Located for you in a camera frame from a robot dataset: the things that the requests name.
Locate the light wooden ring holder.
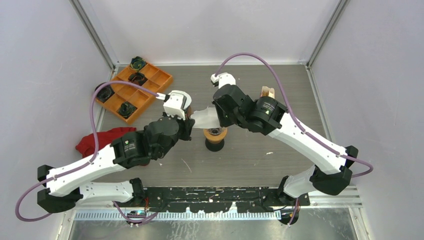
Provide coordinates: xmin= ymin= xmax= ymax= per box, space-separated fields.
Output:
xmin=203 ymin=127 xmax=228 ymax=144

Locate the white paper coffee filter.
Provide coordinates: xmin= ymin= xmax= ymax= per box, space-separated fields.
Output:
xmin=171 ymin=90 xmax=192 ymax=110

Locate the red and black carafe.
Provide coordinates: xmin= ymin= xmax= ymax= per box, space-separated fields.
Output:
xmin=205 ymin=139 xmax=225 ymax=152

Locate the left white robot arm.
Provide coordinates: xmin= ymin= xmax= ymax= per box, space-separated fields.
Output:
xmin=37 ymin=116 xmax=195 ymax=214

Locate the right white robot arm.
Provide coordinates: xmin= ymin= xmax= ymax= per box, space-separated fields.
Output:
xmin=212 ymin=84 xmax=358 ymax=206

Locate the small dark rolled cloth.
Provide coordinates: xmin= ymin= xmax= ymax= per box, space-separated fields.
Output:
xmin=117 ymin=101 xmax=137 ymax=119

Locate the orange wooden compartment tray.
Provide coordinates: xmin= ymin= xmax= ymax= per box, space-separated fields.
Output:
xmin=95 ymin=62 xmax=174 ymax=125

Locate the black rolled cloth in tray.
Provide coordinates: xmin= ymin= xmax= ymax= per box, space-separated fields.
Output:
xmin=128 ymin=72 xmax=148 ymax=86

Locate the dark patterned rolled cloth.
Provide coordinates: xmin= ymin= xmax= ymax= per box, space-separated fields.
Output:
xmin=129 ymin=56 xmax=147 ymax=72

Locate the red cloth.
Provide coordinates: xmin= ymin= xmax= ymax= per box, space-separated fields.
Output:
xmin=75 ymin=127 xmax=137 ymax=159

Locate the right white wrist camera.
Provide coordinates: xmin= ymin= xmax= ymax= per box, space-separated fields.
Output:
xmin=210 ymin=72 xmax=236 ymax=88

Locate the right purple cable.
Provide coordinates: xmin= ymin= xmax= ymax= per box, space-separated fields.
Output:
xmin=213 ymin=52 xmax=374 ymax=229

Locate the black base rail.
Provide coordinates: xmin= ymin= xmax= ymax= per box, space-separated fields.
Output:
xmin=114 ymin=186 xmax=311 ymax=215

